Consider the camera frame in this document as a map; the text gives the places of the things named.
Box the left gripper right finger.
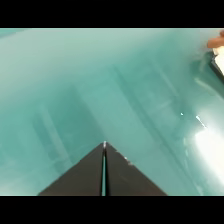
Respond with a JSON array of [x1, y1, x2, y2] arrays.
[[104, 141, 168, 197]]

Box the folded white garment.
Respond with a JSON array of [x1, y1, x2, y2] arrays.
[[211, 46, 224, 76]]

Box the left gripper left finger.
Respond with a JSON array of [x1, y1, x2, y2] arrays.
[[38, 141, 105, 197]]

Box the orange T-shirt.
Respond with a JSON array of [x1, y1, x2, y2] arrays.
[[206, 29, 224, 50]]

